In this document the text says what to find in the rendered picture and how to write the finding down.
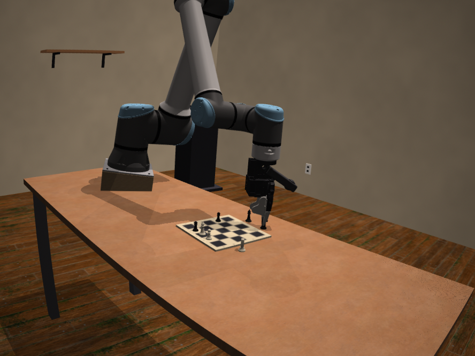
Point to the white chess bishop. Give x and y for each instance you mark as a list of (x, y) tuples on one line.
[(202, 233)]

